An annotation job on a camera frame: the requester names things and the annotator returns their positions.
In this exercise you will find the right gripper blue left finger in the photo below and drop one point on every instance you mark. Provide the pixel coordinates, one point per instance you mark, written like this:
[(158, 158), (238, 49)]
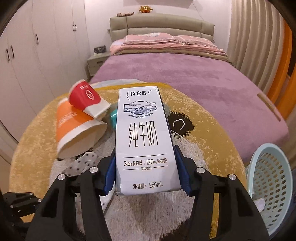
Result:
[(110, 173)]

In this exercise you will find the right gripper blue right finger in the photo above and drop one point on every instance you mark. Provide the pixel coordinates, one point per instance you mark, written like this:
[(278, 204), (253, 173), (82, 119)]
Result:
[(183, 173)]

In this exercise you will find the blue white milk carton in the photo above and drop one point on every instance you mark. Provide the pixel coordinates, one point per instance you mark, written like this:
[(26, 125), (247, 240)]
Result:
[(144, 153)]

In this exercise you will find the white heart pattern paper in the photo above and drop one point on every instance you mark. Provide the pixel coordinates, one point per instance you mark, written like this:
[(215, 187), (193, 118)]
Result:
[(82, 164)]

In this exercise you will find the orange paper cup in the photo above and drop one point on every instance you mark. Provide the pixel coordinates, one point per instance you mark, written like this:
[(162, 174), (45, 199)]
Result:
[(76, 131)]

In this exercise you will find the red paper cup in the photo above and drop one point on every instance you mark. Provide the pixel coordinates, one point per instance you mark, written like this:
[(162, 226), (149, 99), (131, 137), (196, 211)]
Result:
[(83, 97)]

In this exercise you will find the light blue plastic basket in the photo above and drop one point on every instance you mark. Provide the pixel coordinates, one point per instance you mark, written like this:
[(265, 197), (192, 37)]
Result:
[(269, 177)]

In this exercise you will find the bed with purple cover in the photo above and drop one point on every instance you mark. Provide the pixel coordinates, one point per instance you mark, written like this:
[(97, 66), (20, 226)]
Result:
[(216, 85)]

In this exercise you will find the beige nightstand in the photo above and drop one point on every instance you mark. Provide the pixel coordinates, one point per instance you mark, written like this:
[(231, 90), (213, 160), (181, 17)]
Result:
[(96, 61)]

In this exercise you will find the wooden bed brush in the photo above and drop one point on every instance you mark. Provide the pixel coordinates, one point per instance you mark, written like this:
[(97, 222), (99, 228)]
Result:
[(269, 104)]

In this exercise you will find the pink folded blanket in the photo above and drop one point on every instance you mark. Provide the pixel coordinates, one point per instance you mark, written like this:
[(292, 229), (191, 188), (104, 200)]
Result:
[(119, 48)]

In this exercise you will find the orange sheer curtain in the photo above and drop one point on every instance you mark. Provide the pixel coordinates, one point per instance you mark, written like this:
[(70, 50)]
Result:
[(286, 103)]

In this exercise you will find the right pink pillow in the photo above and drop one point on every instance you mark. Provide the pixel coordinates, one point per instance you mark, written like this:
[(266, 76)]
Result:
[(192, 40)]

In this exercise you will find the pink pillow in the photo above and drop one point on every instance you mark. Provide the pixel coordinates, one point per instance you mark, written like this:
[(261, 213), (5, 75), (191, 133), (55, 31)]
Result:
[(151, 38), (192, 40)]

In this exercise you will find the white wardrobe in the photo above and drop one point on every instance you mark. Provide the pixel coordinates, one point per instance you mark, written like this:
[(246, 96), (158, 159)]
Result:
[(44, 51)]

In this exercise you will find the left pink pillow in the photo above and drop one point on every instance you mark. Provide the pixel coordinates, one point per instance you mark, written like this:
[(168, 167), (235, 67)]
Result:
[(151, 38)]

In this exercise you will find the beige padded headboard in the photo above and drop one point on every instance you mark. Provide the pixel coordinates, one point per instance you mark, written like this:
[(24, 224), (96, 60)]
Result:
[(166, 23)]

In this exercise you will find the beige curtain left panel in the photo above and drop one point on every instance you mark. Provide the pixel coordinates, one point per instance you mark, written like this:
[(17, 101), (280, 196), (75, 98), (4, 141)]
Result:
[(256, 41)]

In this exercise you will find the dark item on headboard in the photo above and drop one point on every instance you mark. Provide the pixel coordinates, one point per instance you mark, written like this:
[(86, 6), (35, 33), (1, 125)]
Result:
[(124, 14)]

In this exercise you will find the orange plush toy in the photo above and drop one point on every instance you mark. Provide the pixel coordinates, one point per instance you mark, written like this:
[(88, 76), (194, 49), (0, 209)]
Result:
[(145, 9)]

